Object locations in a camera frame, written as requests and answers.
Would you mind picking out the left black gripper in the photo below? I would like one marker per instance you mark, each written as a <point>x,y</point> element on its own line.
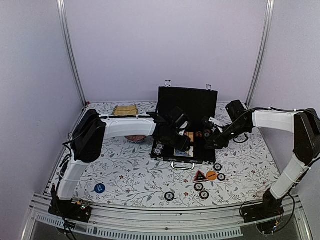
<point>184,145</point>

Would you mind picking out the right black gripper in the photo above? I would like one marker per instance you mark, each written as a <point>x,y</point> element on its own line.
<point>221,142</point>

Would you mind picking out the blue playing card deck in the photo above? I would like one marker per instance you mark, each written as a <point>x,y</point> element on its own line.
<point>188,153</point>

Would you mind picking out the black triangular all-in button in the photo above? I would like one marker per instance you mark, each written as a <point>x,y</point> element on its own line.
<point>200,177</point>

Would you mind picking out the black poker set case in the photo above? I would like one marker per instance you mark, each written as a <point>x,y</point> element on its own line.
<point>196,104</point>

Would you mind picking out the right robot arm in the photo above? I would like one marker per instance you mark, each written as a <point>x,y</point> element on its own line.
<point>292,136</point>

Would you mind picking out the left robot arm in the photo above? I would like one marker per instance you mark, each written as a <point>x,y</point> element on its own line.
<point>85,145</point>

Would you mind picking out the blue tan chip stack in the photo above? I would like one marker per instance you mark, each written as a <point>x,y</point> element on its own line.
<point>158,148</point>

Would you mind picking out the salmon black chip stack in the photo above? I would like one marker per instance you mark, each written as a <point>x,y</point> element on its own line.
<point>199,134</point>

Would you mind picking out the black poker chip near case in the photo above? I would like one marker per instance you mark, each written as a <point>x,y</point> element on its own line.
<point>217,167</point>

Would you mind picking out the red patterned bowl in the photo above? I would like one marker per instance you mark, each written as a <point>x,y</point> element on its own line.
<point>135,138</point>

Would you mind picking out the orange round button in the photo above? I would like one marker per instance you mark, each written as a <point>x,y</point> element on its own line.
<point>211,175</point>

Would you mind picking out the black poker chip right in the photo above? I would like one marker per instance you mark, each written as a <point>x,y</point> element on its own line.
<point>221,177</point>

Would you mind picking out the red black poker chip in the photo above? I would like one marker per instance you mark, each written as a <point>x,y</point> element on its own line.
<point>198,187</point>
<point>204,195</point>

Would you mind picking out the red black poker chip front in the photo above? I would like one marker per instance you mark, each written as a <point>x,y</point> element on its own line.
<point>204,195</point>

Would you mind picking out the woven bamboo tray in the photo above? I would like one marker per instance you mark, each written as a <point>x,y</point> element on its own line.
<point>130,110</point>

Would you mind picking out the black poker chip front left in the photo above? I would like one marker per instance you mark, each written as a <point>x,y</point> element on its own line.
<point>169,196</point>

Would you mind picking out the blue round button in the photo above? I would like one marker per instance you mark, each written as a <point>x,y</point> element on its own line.
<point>99,188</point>

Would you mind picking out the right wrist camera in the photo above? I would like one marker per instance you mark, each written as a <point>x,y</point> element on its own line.
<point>210,122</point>

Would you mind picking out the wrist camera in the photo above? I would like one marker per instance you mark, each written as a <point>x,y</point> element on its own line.
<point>182,122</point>
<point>210,122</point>

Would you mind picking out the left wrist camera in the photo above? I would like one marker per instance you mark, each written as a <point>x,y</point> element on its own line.
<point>182,122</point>

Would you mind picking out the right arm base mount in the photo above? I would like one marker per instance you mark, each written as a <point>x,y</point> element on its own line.
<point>252,212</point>

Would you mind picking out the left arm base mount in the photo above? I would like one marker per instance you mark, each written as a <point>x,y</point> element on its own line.
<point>70,210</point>

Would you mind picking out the front aluminium rail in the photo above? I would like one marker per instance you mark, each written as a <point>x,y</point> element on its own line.
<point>111,222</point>

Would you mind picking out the right aluminium frame post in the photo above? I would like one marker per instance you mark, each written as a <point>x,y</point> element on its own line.
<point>261,51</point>

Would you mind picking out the aluminium frame post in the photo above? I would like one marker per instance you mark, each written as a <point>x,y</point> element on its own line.
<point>261,51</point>
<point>62,12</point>

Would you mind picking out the left aluminium frame post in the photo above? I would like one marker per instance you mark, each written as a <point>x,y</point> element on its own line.
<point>62,12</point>

